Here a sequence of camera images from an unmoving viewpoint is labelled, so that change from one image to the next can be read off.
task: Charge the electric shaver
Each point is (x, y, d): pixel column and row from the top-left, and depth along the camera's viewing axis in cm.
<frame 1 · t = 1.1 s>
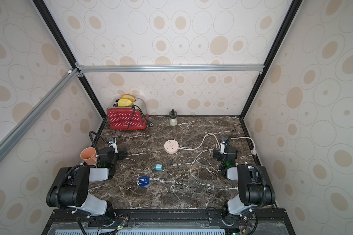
left hand: (120, 145, 94), fingers open
right hand: (223, 147, 94), fingers open
red toaster: (119, 117, 105), point 13 cm above the table
yellow front toast slice: (124, 102, 105), point 20 cm above the table
glass jar with black lid: (173, 116, 110), point 9 cm above the table
pink round power strip: (171, 146, 102), point 2 cm above the table
teal usb charger adapter: (158, 167, 91), point 3 cm above the table
orange plastic cup: (88, 154, 90), point 9 cm above the table

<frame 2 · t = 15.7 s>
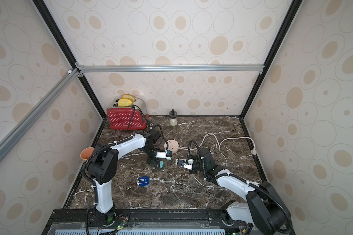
left hand: (161, 160, 91), fingers open
right hand: (182, 161, 84), fingers closed
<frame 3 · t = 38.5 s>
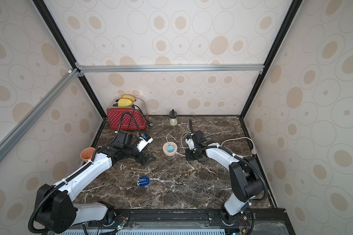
left hand: (152, 151, 80), fingers open
right hand: (185, 158, 89), fingers closed
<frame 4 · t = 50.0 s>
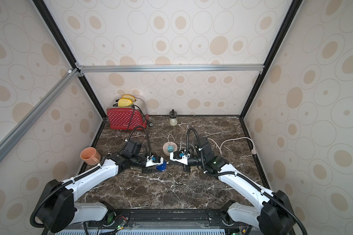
left hand: (162, 163, 78), fingers open
right hand: (170, 163, 71), fingers closed
